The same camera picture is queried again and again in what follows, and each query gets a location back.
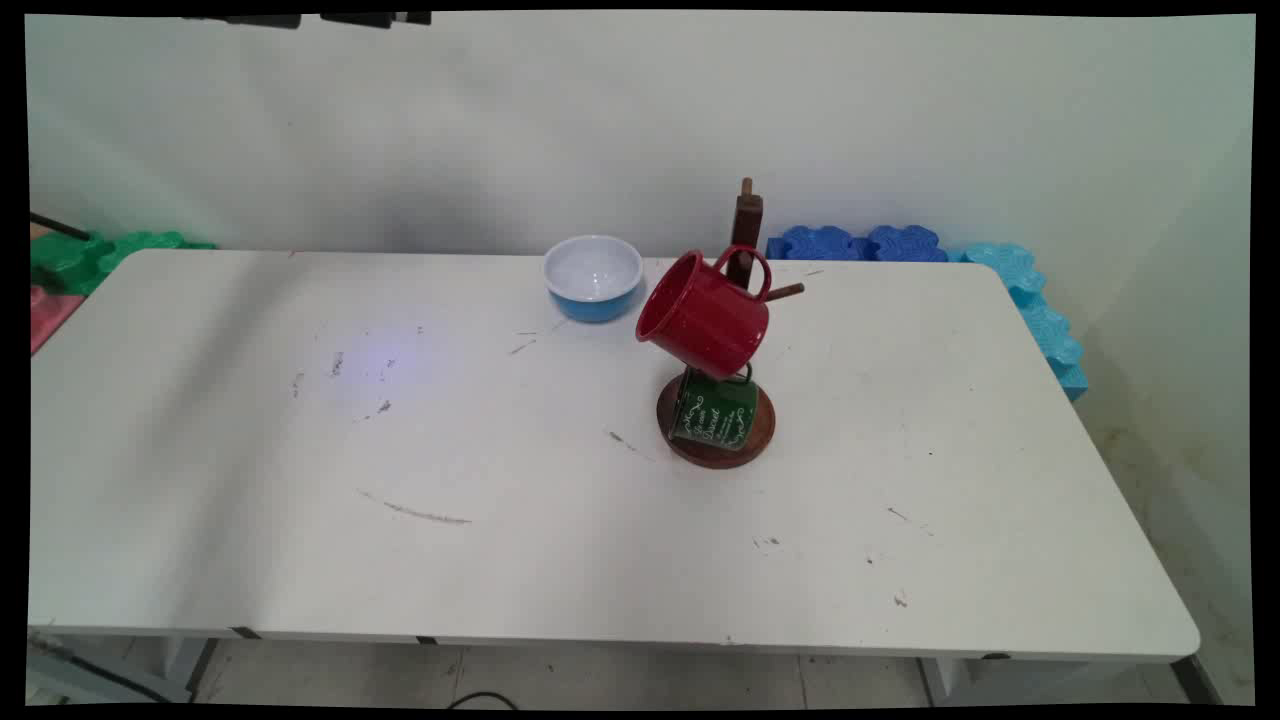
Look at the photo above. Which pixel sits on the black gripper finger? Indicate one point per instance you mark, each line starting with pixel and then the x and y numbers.
pixel 360 19
pixel 262 20

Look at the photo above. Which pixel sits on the red enamel mug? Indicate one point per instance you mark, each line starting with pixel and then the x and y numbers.
pixel 705 320

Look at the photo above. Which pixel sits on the thin black rod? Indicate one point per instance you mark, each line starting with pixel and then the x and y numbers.
pixel 58 227

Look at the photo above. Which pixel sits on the green foam puzzle mat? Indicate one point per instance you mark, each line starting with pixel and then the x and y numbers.
pixel 75 262

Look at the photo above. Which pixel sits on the blue bowl white inside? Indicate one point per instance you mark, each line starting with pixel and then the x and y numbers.
pixel 593 275

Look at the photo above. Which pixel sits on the red foam puzzle mat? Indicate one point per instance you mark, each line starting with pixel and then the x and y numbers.
pixel 48 315

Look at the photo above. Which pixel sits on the brown wooden mug tree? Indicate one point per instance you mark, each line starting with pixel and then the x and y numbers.
pixel 745 225

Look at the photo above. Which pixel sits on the dark blue foam mat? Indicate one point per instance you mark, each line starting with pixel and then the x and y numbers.
pixel 815 243
pixel 905 244

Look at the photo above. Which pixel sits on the green enamel mug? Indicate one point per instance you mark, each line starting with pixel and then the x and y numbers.
pixel 715 412

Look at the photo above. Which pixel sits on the light blue foam mat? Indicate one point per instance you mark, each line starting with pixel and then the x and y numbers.
pixel 1040 320

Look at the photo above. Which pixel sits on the grey table leg frame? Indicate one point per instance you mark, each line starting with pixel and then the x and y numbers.
pixel 1040 680
pixel 110 670

